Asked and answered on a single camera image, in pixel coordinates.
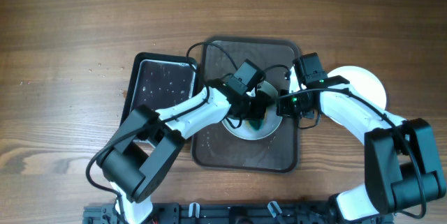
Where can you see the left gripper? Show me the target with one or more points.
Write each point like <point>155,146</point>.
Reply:
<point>259,113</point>

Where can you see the white plate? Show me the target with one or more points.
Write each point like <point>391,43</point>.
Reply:
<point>364,82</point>

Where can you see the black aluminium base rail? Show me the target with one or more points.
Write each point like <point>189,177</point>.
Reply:
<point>272,212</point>

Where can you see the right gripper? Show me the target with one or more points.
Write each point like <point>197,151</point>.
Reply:
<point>283,108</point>

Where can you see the green yellow sponge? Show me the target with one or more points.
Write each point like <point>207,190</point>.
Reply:
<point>256,124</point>

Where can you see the pale blue plate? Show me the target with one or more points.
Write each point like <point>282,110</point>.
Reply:
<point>272,120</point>

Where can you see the small black metal tray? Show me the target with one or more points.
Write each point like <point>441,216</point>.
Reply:
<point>159,81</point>

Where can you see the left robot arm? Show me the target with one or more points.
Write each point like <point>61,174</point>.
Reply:
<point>139,155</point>

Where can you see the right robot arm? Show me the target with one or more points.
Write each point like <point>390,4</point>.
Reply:
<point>403,169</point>

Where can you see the brown plastic serving tray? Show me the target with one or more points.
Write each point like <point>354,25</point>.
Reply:
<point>215,147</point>

